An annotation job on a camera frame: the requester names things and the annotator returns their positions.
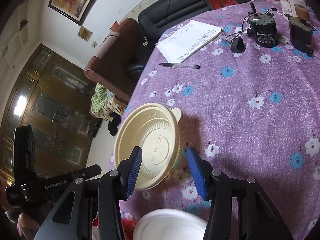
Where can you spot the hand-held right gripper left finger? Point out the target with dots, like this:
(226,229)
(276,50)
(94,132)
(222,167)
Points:
(133,172)

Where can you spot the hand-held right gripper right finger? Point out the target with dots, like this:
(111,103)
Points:
(197,172)

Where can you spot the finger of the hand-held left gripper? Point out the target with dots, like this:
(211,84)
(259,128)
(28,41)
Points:
(90,170)

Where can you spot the cream plastic bowl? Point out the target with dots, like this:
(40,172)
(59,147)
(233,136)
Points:
(155,135)

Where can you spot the red plate with gold print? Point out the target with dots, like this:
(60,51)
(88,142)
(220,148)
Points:
(128,223)

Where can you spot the white foam bowl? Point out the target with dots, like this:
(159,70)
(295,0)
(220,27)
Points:
(170,225)

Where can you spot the person's left hand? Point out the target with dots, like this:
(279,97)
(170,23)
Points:
(27,226)

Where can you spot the black cloth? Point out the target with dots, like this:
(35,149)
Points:
(114,125)

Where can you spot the wooden cabinet with glass doors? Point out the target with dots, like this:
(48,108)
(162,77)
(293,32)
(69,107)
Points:
(50,105)

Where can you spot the green patterned cloth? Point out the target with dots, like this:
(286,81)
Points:
(98,97)

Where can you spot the purple floral tablecloth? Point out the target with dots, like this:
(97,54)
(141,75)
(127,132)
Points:
(237,105)

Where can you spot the clear ballpoint pen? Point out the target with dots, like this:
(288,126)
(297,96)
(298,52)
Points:
(180,65)

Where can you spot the brown armchair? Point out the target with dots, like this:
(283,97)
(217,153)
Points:
(112,62)

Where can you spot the white notepad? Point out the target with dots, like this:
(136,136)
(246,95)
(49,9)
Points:
(187,40)

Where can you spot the small black adapter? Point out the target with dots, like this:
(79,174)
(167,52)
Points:
(237,45)

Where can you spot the black motor with gear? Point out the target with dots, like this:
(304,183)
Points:
(265,35)

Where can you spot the black leather sofa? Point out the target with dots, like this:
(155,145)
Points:
(187,7)

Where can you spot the black motor with tan roller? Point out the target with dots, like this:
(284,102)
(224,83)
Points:
(301,37)

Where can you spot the white wall socket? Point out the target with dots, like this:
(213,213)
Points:
(94,44)

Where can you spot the small yellow wall picture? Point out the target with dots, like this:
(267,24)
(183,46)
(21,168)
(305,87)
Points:
(85,33)

